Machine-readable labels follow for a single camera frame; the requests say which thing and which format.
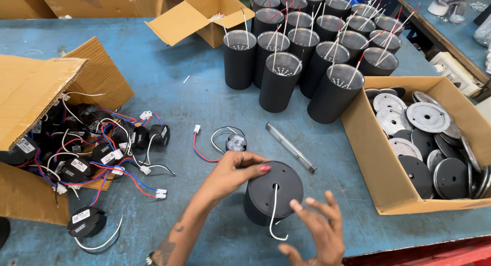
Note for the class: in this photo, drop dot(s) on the person's right hand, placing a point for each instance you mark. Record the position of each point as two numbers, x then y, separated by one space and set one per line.
324 239

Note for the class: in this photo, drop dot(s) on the person's left hand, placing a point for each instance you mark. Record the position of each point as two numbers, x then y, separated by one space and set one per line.
226 174

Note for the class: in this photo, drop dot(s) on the black cylinder lamp housing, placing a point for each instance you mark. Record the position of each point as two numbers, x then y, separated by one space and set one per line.
268 193

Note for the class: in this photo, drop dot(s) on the flat metal bar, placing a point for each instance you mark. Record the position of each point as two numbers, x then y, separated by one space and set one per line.
290 147

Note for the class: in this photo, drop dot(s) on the cardboard box holding discs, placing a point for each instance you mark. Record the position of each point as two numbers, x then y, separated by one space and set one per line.
368 162

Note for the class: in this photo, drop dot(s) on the group of black lamp cylinders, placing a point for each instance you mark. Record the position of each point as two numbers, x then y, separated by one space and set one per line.
280 82

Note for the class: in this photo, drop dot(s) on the pile of round metal discs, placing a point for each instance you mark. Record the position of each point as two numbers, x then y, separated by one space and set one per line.
427 118

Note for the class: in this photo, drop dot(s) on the small open cardboard box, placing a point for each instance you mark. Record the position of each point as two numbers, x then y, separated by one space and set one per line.
199 16

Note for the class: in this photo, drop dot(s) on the tipped cardboard box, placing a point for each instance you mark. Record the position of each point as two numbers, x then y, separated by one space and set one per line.
34 89

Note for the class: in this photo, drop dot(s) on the white power strip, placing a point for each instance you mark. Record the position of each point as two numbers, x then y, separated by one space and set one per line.
454 71

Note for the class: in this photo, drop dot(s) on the large cardboard cartons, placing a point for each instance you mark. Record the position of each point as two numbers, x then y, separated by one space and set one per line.
76 1

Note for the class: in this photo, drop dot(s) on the black round object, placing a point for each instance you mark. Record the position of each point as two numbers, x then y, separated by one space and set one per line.
4 231

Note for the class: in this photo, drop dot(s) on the blue side table with clutter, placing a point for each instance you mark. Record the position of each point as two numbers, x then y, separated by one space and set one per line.
452 28

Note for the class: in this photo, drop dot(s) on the red table frame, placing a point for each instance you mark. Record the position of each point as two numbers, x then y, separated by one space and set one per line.
433 256

